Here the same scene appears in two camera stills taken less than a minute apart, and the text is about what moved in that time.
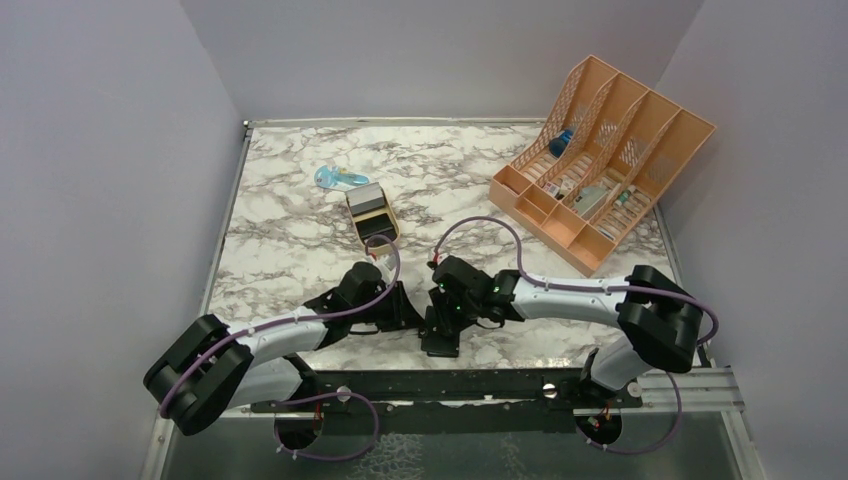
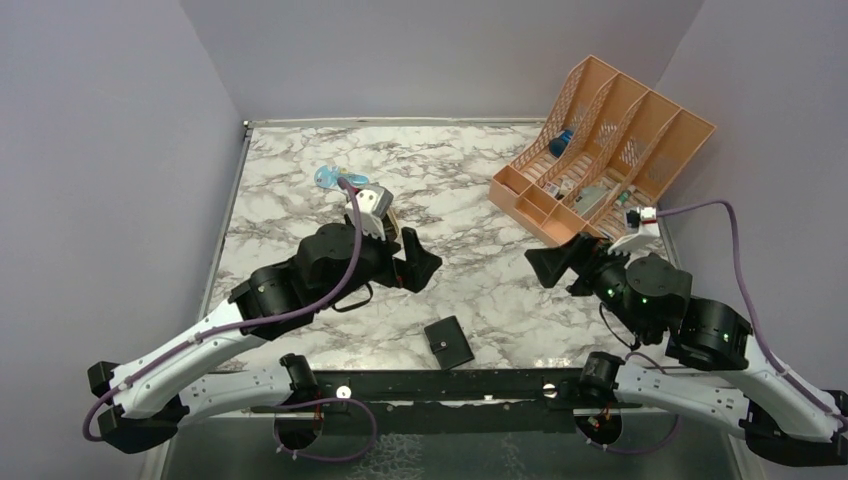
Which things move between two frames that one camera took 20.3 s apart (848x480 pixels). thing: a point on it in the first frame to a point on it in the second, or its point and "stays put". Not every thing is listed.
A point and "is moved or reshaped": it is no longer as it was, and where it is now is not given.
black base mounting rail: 449,402 stays put
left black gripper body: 387,314 to 375,264
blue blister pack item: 336,176 stays put
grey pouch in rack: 587,197 stays put
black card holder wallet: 441,345 is moved or reshaped
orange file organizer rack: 598,162 stays put
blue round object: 558,145 stays put
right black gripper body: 456,313 to 601,274
